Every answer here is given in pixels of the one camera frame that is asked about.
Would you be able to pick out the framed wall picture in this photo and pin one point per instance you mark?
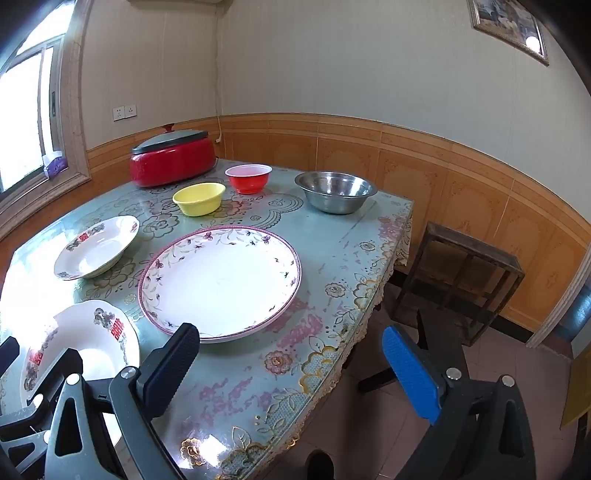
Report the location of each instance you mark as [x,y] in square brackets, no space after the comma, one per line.
[508,25]

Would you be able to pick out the white wall socket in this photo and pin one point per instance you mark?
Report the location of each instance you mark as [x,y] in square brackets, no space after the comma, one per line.
[131,111]
[119,113]

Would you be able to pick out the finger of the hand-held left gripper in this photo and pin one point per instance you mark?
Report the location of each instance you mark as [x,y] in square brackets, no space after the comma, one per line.
[51,369]
[8,355]

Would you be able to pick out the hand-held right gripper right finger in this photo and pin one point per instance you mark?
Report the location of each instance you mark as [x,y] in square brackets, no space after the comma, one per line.
[411,378]

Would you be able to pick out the stainless steel bowl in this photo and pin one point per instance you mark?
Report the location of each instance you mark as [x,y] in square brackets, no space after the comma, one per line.
[334,194]

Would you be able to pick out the wooden stool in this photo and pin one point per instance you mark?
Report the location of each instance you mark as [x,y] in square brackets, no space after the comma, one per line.
[461,277]

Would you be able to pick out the black table foot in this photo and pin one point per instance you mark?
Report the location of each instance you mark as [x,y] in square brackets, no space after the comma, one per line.
[375,381]

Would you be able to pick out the large purple-rimmed floral plate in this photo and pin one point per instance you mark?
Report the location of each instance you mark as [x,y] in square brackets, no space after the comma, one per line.
[221,281]

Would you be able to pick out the red plastic bowl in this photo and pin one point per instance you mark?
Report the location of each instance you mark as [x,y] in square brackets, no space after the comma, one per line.
[248,177]

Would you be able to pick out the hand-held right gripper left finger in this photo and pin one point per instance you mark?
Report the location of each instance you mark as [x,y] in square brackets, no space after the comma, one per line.
[171,364]

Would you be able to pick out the yellow panel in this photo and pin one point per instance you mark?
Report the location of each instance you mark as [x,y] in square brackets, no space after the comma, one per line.
[577,392]

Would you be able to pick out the purple tissue pack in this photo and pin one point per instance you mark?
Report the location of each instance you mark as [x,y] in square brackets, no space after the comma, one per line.
[54,164]

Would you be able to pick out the red electric cooker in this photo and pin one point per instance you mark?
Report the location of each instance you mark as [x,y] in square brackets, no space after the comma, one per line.
[175,164]

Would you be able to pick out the floral green tablecloth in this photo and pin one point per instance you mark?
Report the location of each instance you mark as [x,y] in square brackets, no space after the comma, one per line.
[286,369]

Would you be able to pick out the window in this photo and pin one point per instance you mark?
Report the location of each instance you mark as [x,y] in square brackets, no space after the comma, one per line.
[27,92]

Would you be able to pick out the grey cooker lid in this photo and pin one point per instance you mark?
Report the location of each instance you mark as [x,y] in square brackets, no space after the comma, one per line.
[171,137]

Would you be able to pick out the yellow plastic bowl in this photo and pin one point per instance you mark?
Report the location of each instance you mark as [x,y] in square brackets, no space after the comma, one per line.
[198,198]

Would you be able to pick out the white plate with red print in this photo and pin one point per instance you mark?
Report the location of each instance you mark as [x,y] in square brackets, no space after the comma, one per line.
[94,251]
[92,341]

